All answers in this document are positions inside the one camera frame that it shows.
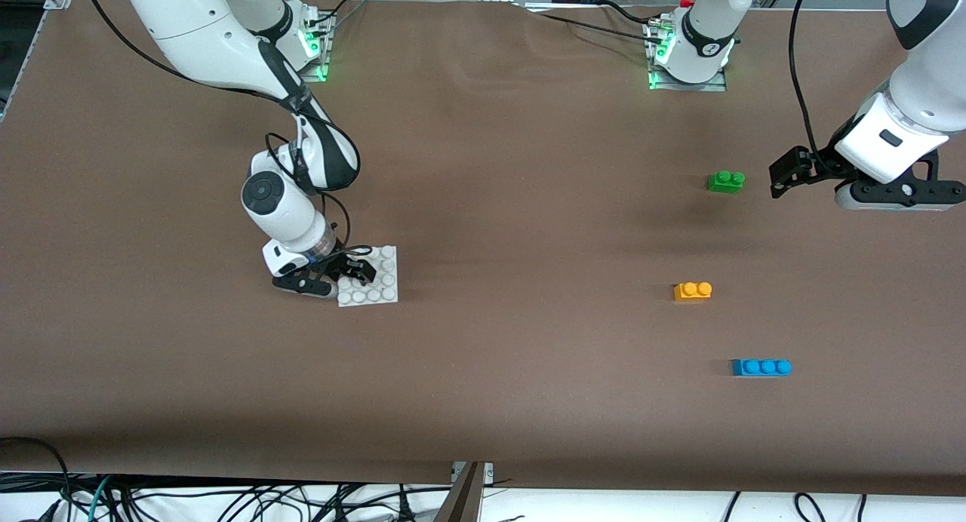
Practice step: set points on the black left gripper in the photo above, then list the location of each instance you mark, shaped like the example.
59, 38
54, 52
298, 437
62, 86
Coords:
820, 164

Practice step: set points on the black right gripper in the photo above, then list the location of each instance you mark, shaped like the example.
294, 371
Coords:
348, 262

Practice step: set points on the white studded base plate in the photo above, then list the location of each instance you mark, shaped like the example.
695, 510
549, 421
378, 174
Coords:
381, 288

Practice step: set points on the yellow two-stud block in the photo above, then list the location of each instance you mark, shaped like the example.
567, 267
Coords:
692, 291

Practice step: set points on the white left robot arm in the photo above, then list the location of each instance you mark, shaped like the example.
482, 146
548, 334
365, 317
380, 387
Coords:
921, 92

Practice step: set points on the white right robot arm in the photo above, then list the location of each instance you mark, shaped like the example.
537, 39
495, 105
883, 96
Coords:
196, 24

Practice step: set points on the green two-stud block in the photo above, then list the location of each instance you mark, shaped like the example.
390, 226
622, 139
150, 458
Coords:
726, 182

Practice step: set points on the blue three-stud block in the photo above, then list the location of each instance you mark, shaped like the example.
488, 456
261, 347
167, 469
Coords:
761, 367

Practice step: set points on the brown table cover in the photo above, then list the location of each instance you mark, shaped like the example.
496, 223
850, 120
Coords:
483, 371

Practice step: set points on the aluminium post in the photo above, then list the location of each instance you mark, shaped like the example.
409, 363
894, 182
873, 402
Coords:
462, 499

